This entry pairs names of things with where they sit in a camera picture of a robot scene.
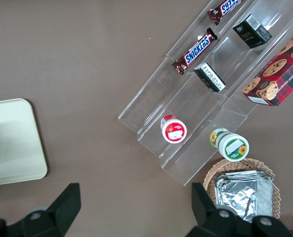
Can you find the clear acrylic stepped shelf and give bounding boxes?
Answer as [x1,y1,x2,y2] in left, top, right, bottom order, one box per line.
[117,0,293,186]

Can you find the small black carton box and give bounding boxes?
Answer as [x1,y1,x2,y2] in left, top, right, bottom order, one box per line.
[232,14,273,49]
[193,62,227,93]

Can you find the red lid jar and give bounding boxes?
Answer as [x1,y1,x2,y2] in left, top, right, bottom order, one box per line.
[160,114,188,144]

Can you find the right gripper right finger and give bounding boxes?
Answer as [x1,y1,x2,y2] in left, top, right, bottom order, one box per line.
[185,182,293,237]

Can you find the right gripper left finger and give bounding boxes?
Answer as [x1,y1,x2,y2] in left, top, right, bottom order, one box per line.
[0,182,82,237]

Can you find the Snickers chocolate bar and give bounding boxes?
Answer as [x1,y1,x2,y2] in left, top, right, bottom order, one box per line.
[207,0,243,26]
[172,27,218,76]

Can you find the green lid jar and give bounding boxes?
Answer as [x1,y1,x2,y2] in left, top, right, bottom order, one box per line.
[209,127,250,162]

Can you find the red tartan cookie box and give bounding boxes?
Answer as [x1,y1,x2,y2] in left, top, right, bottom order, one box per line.
[242,26,293,107]

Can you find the light wicker basket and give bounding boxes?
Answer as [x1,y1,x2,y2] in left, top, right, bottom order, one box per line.
[203,158,282,220]

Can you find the beige plastic tray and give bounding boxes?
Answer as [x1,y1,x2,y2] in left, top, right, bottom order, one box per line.
[0,98,48,187]

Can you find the stack of foil trays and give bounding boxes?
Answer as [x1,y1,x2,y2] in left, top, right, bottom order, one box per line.
[214,170,274,223]

